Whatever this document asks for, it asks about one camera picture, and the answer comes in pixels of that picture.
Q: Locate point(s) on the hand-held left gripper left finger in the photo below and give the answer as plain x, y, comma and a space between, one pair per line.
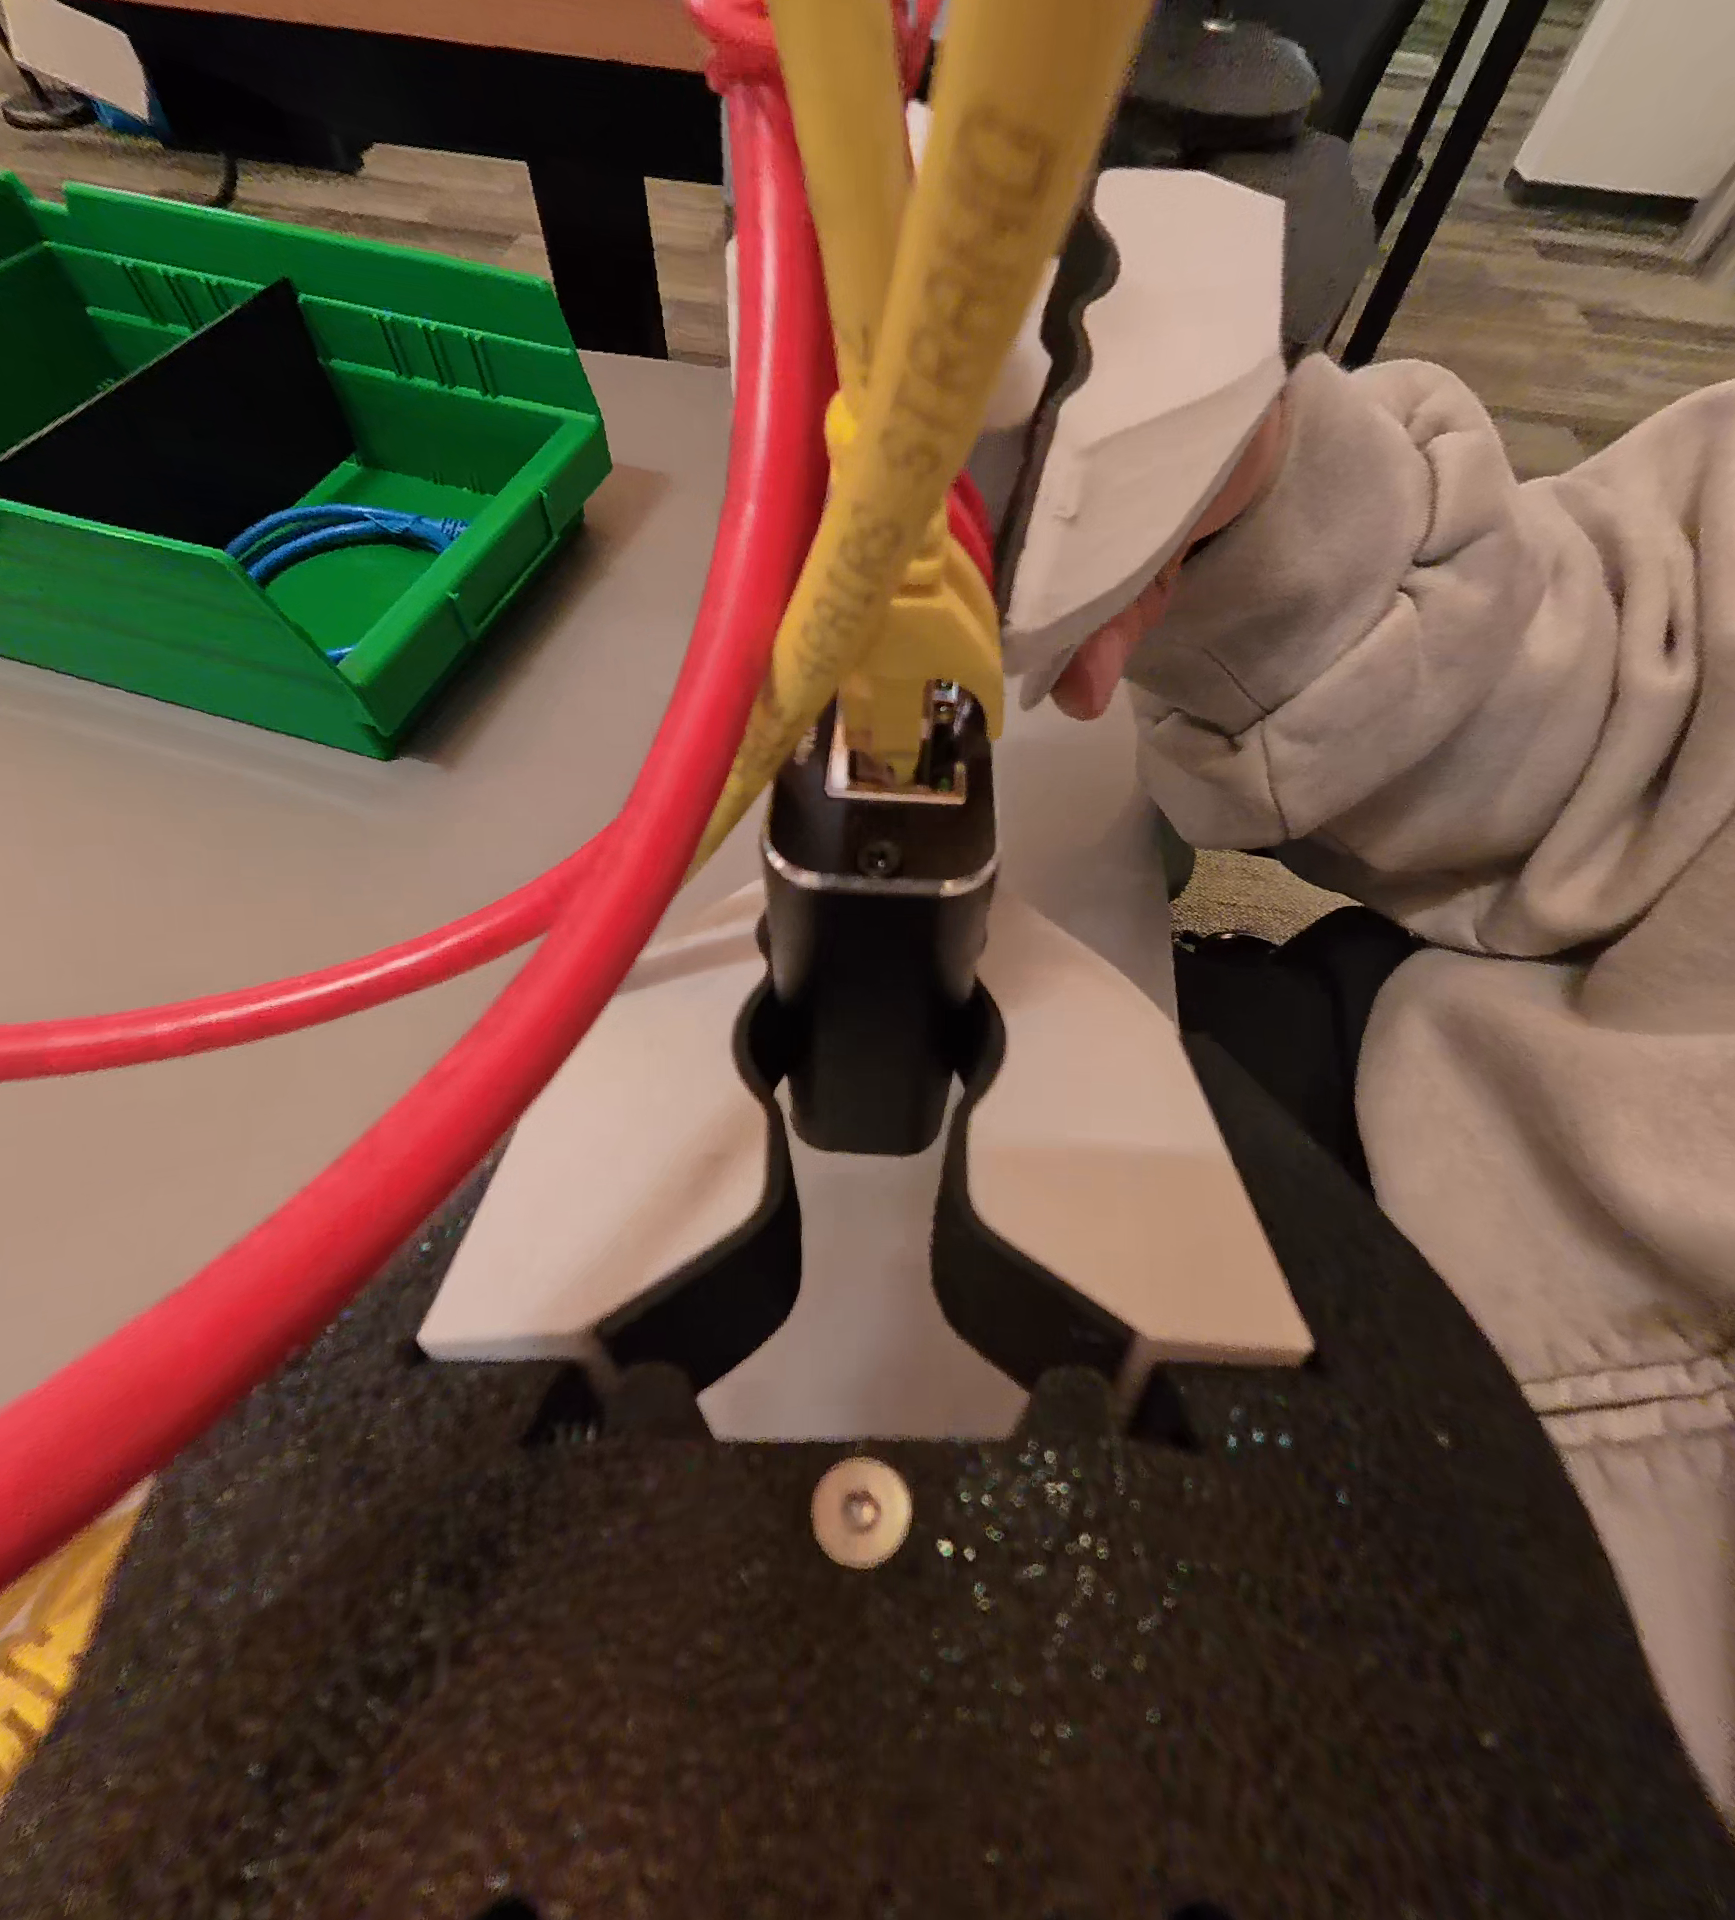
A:
612, 1201

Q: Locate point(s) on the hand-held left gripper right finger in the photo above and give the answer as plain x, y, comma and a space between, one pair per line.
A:
1108, 1201

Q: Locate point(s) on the grey desk with wooden edge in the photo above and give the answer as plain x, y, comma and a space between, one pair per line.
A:
403, 105

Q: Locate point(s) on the person's right hand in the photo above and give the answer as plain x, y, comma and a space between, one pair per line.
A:
1108, 682

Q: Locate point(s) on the black bin divider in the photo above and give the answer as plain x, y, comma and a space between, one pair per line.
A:
193, 434

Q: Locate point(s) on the black ethernet splitter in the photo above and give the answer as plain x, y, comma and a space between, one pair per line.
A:
874, 974

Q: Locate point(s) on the white cabinet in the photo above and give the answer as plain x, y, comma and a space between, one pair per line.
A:
1632, 91

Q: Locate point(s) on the green plastic bin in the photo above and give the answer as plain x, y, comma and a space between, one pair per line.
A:
103, 601

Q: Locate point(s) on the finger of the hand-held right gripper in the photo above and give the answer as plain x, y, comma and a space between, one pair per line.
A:
1168, 375

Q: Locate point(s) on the person's right forearm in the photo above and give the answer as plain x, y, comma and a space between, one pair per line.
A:
1482, 675

